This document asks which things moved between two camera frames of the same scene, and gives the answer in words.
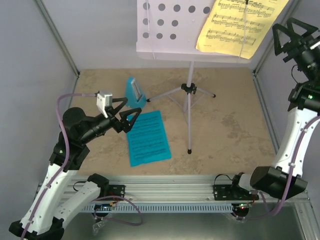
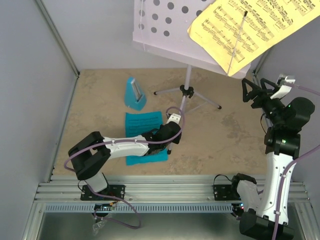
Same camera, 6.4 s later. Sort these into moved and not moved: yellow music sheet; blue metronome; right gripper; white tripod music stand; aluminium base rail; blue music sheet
Moved: white tripod music stand; yellow music sheet; right gripper
Not moved: blue metronome; aluminium base rail; blue music sheet
